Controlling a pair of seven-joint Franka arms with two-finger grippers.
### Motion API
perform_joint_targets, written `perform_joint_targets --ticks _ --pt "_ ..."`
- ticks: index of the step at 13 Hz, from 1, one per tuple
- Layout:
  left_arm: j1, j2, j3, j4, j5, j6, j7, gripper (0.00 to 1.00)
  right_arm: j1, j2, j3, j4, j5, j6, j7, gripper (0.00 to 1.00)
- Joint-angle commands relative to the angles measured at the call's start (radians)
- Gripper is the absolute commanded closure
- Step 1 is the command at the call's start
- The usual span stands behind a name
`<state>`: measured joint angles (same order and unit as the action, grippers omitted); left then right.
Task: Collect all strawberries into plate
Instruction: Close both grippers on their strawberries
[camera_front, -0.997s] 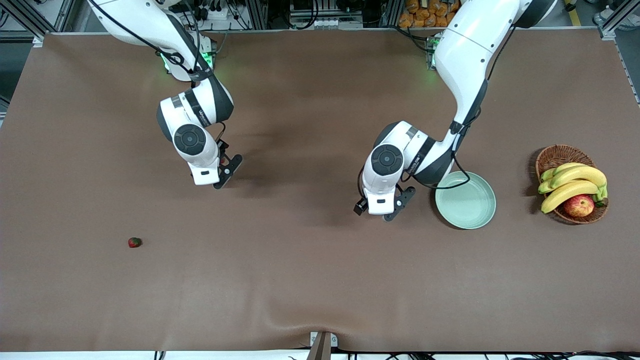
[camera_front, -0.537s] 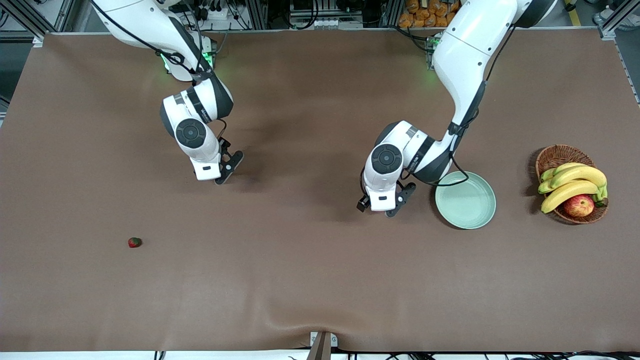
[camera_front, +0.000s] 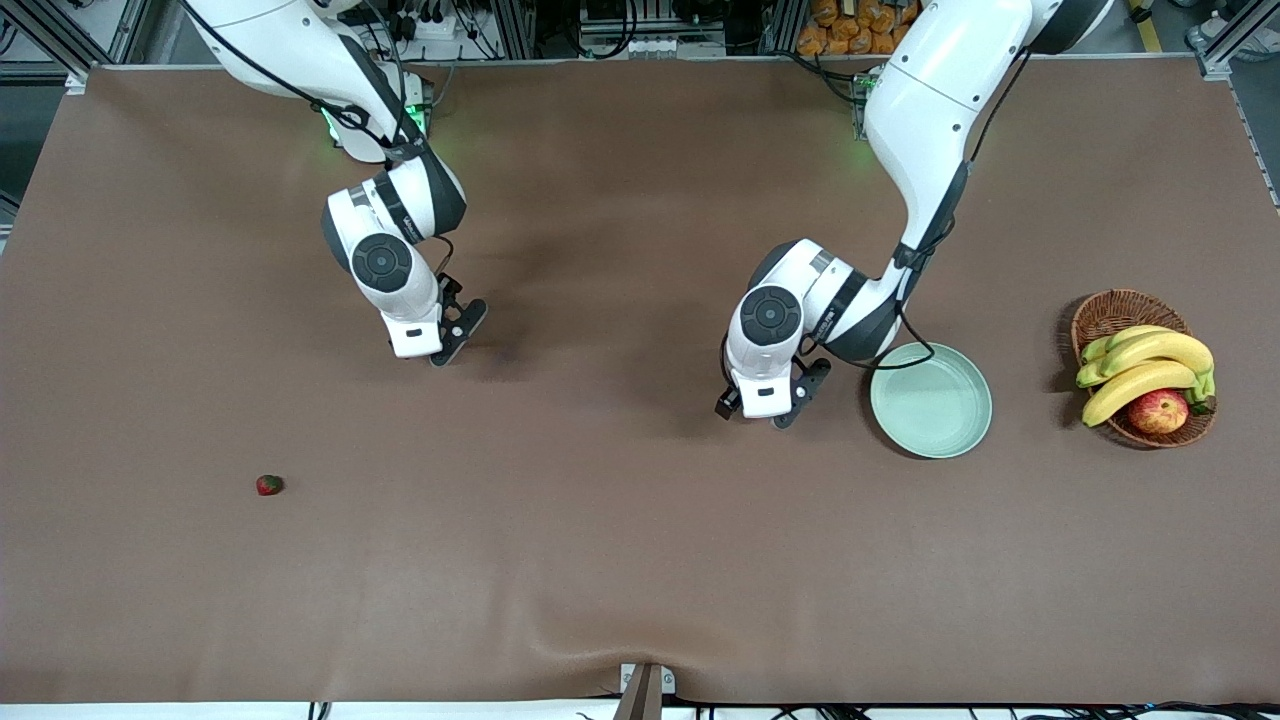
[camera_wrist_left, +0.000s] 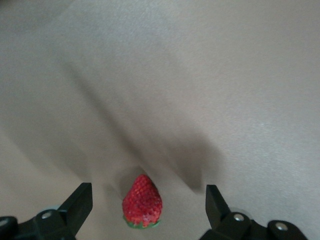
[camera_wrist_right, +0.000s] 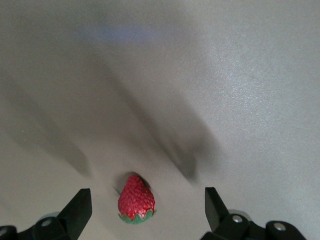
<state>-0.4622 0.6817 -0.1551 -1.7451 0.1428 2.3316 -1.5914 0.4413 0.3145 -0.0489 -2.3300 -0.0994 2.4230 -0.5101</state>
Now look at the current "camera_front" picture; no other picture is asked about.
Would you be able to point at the red green toy strawberry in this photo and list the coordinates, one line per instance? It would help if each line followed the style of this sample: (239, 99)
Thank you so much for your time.
(269, 485)

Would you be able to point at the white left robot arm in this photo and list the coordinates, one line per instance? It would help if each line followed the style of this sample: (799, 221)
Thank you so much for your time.
(940, 90)

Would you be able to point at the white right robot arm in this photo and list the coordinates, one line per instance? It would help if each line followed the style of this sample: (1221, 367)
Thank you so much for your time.
(380, 265)

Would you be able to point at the light green round plate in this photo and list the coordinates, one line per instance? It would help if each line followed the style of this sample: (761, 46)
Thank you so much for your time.
(935, 410)

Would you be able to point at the brown table cover mat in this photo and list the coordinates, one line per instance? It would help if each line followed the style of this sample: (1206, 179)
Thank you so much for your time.
(600, 550)

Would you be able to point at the brown wicker basket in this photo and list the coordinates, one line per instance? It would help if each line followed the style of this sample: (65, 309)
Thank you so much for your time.
(1100, 315)

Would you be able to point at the orange bread roll pile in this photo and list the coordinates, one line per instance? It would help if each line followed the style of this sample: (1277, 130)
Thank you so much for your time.
(850, 30)

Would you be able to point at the yellow banana bunch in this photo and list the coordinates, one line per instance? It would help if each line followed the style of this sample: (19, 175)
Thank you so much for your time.
(1150, 350)

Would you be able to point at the red apple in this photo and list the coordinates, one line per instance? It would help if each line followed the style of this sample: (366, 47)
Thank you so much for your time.
(1158, 412)

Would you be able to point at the white power strip with plugs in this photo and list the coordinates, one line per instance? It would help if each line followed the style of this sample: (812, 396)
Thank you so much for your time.
(440, 25)

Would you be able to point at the metal clamp bracket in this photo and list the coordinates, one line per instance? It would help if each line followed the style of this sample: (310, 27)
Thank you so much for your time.
(645, 690)

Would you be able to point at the aluminium frame profile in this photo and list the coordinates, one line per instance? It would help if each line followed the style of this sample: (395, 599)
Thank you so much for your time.
(1235, 40)
(130, 30)

